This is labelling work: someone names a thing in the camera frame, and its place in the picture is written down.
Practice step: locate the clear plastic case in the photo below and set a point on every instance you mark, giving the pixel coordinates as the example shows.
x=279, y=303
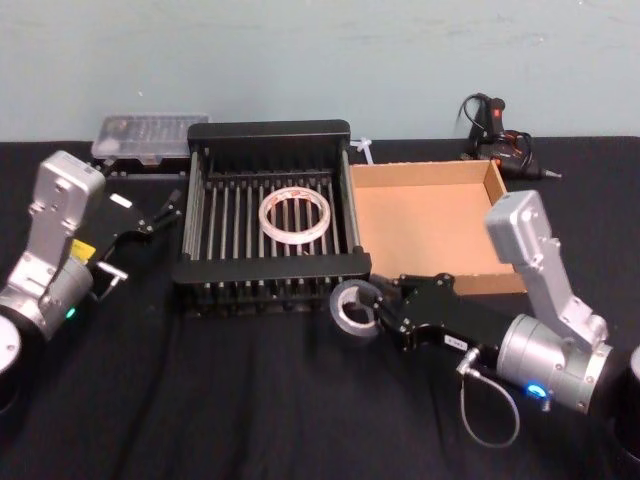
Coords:
x=150, y=132

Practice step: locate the small white plastic piece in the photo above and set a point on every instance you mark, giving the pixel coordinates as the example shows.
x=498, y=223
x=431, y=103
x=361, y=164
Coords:
x=362, y=149

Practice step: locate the shallow brown cardboard tray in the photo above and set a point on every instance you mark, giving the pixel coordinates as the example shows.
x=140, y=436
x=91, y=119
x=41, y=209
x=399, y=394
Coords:
x=425, y=225

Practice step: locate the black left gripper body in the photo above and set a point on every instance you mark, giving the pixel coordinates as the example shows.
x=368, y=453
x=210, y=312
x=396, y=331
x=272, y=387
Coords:
x=120, y=222

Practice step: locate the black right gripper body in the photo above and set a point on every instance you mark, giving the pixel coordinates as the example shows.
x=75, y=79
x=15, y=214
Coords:
x=435, y=315

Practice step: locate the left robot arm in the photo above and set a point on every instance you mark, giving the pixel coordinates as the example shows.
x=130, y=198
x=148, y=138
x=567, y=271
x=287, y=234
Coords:
x=52, y=235

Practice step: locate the silver tape roll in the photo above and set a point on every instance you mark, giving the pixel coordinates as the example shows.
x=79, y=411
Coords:
x=345, y=327

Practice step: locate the black rack with steel bars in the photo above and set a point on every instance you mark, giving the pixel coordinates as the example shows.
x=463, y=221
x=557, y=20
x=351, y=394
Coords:
x=225, y=225

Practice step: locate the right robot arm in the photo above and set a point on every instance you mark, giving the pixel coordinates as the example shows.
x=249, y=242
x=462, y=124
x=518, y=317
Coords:
x=550, y=350

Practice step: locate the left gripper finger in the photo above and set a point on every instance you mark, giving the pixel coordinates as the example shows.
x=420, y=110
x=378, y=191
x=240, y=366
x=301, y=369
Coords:
x=174, y=197
x=162, y=220

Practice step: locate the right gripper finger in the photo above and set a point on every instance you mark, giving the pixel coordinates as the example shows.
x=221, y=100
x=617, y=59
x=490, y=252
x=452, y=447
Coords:
x=387, y=317
x=392, y=288

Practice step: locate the white tape roll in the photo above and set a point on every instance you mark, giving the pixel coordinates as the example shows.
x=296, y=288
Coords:
x=267, y=225

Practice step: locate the black table cloth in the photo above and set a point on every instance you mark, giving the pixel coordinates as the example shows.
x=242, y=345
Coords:
x=225, y=400

